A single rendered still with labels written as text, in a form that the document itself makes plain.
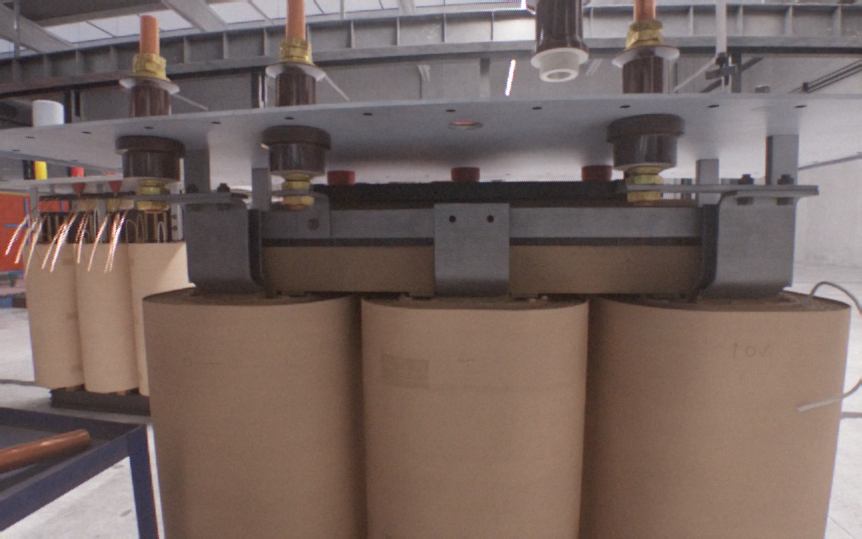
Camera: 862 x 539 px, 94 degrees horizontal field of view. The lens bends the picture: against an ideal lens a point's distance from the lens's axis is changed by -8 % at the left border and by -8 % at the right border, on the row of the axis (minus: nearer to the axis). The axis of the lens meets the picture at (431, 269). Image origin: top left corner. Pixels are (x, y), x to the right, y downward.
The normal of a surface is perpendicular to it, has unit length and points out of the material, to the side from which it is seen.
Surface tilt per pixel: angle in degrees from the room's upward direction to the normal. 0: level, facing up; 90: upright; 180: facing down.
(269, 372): 90
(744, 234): 90
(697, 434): 90
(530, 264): 90
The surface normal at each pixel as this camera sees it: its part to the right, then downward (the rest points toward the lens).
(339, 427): 0.85, 0.04
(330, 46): -0.11, 0.08
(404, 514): -0.44, 0.07
